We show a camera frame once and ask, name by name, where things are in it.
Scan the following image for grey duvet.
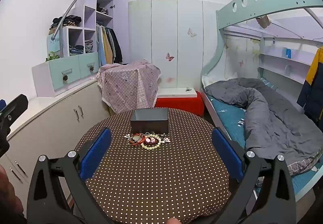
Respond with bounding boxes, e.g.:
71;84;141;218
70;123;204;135
205;78;323;176

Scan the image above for pile of dark folded clothes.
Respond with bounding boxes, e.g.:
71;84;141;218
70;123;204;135
49;15;82;30

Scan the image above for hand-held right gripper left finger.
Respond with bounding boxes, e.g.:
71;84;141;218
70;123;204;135
26;127;115;224

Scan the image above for light blue hanging garment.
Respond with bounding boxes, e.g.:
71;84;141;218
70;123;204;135
96;26;108;67

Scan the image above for white stair cabinet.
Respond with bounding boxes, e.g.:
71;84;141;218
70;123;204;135
31;0;115;97

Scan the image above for candies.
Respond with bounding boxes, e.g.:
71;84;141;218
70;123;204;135
125;132;171;150

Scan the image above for grey metal handrail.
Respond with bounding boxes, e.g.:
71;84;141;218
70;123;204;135
51;0;116;41

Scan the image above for pink checked cloth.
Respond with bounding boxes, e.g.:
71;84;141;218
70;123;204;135
96;59;161;115

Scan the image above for person's left forearm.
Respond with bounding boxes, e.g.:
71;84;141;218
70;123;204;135
0;164;27;224

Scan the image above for yellow and navy jacket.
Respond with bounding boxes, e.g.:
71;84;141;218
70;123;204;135
296;46;323;126

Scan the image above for white flat board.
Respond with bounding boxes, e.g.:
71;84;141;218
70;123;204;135
157;87;200;100

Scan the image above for grey metal box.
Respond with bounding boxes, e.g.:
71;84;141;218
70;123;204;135
130;108;169;134

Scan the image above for beige low cabinet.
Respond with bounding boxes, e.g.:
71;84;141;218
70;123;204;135
0;79;111;214

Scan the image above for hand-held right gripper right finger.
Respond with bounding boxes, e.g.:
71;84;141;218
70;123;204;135
209;127;297;224

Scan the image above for folded blue jeans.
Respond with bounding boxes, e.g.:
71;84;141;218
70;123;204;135
69;45;84;56

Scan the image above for yellow hanging garment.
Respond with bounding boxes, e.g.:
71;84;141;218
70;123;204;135
103;27;114;64

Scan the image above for beige hanging bag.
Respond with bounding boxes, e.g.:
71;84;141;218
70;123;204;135
256;15;272;29

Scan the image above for white wardrobe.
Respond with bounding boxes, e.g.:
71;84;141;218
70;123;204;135
127;0;225;91

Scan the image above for teal bed sheet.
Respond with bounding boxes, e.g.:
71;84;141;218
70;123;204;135
209;99;323;194

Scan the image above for red ottoman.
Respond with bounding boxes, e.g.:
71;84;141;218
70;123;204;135
154;92;204;117

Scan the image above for black hanging garment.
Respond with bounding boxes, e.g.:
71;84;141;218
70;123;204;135
110;28;123;63

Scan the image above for dark clothes in cubby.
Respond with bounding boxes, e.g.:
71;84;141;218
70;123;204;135
96;2;109;15

